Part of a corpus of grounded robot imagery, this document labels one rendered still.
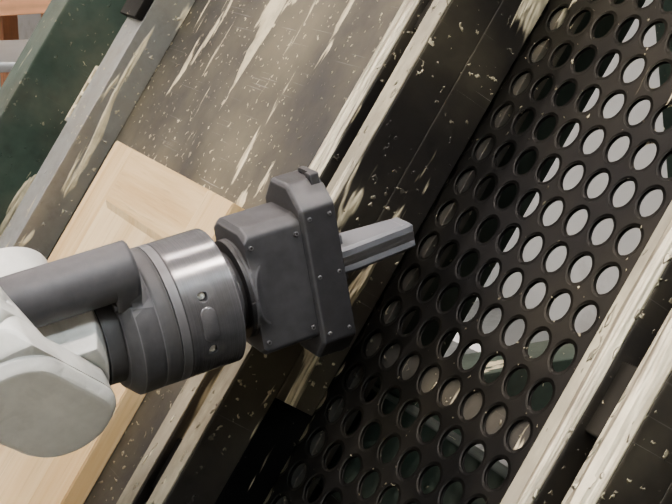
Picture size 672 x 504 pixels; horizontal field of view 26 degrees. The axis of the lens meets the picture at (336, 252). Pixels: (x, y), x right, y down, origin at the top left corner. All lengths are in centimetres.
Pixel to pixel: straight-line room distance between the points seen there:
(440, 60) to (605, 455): 39
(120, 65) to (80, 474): 49
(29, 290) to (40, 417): 7
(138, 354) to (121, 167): 61
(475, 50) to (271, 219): 21
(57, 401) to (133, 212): 57
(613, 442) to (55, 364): 31
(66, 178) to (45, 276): 72
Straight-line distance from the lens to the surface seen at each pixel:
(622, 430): 70
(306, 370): 101
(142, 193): 139
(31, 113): 179
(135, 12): 156
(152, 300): 87
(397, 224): 96
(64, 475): 127
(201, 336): 88
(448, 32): 101
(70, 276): 84
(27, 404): 83
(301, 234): 91
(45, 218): 156
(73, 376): 83
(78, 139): 156
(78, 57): 180
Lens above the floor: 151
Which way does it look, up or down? 15 degrees down
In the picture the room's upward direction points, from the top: straight up
